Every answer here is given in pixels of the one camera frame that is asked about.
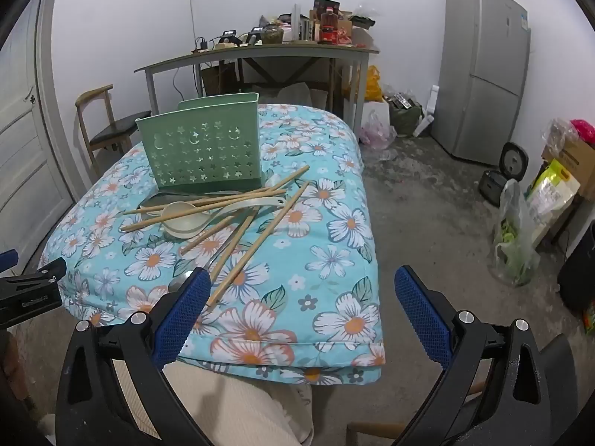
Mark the cream trousers leg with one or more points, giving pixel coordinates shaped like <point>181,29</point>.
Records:
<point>238,411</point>

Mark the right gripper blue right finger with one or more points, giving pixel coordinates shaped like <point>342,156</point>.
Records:
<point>493,387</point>

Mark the green canvas bag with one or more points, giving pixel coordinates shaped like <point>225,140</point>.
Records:
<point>405,113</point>

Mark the metal spoon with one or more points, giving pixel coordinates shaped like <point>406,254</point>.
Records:
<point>178,281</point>

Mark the wooden chair black seat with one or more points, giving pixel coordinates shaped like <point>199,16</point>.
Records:
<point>116,135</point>

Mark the green perforated utensil basket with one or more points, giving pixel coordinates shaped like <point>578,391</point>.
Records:
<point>207,144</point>

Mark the red cooking oil bottle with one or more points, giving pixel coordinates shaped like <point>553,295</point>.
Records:
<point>329,26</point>

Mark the black rice cooker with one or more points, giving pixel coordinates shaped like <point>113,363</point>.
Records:
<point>513,164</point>

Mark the pink white plastic bag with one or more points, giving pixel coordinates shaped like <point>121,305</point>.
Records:
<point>377,134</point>

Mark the yellow plastic bag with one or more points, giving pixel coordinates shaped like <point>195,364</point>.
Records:
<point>373,91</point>

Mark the cream plastic ladle spoon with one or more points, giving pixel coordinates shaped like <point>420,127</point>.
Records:
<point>190,225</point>

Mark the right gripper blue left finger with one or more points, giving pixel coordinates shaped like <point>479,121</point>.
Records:
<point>92,409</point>

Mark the cardboard box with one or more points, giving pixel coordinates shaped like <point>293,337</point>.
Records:
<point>578,158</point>

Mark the floral blue quilt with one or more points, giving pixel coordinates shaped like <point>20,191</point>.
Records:
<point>305,308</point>

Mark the glass jar green pickles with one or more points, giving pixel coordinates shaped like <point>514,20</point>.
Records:
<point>272,33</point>

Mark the silver refrigerator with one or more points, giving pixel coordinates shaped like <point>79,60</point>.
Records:
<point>484,66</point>

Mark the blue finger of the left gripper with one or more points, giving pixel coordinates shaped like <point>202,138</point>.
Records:
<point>8,259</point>

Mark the white panel door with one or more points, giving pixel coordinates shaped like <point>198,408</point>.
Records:
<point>33,192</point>

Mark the clear bag of vegetables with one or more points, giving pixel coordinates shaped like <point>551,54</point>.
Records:
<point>513,260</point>

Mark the wooden desk grey frame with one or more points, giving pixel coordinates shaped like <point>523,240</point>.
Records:
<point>357,58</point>

